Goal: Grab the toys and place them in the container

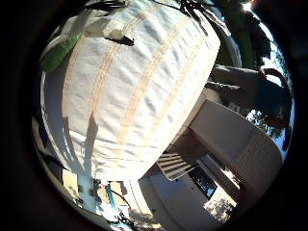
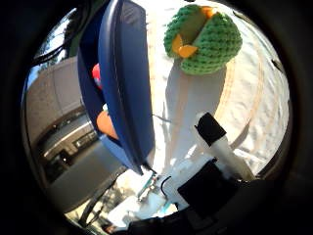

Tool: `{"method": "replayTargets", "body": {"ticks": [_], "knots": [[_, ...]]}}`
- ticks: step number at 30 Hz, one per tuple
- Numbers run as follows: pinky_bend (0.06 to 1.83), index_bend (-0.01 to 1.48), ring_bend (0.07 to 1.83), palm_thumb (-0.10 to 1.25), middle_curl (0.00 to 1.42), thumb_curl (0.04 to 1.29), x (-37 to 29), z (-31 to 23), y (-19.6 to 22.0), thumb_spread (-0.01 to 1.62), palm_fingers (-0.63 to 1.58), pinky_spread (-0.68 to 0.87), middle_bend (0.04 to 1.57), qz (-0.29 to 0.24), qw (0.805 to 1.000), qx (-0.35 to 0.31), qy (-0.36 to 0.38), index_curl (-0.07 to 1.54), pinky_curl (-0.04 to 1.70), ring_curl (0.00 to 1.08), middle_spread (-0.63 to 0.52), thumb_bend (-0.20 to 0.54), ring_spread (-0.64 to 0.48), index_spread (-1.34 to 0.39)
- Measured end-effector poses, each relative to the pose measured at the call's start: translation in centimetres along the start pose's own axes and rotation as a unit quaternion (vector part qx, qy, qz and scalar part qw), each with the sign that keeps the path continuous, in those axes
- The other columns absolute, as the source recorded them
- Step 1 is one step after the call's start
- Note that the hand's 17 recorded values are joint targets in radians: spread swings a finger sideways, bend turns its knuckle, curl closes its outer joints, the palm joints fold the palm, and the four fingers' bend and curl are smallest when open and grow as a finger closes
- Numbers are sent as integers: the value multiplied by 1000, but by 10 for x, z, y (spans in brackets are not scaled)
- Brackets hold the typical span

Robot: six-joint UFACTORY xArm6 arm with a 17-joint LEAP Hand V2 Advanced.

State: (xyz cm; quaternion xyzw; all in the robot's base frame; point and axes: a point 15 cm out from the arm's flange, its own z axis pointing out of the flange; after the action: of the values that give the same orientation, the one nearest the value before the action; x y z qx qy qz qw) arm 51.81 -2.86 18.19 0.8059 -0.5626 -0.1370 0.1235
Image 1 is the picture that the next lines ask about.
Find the white striped tablecloth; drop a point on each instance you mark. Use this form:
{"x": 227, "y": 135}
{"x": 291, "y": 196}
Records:
{"x": 134, "y": 89}

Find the person in blue shirt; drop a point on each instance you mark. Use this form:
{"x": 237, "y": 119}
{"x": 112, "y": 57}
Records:
{"x": 266, "y": 93}

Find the knitted green round toy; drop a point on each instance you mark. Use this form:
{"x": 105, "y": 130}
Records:
{"x": 57, "y": 54}

